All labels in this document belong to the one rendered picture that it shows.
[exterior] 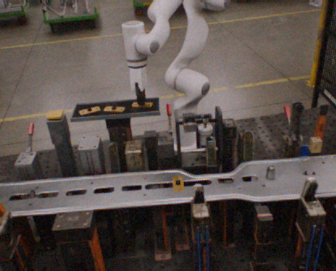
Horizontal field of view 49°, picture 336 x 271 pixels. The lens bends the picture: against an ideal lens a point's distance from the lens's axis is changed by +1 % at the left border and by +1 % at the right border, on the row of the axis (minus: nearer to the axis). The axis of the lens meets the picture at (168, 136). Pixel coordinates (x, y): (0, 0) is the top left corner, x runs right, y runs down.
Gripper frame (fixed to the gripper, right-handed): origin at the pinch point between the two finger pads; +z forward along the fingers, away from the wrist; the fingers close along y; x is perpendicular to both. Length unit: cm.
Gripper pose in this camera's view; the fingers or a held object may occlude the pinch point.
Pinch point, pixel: (141, 98)
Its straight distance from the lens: 155.8
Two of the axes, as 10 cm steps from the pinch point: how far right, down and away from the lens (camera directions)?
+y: -1.5, 5.3, -8.4
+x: 9.9, 0.2, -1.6
